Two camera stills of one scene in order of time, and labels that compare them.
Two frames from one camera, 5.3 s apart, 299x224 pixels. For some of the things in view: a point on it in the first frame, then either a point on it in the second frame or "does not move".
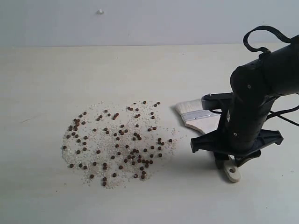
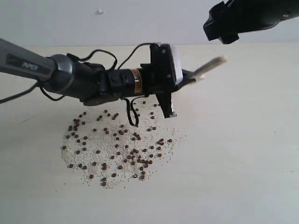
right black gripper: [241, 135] -> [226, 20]
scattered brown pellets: [106, 144] does not move
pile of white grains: [112, 144] does not move
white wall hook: [100, 12] does not move
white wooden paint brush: [206, 121] -> [214, 63]
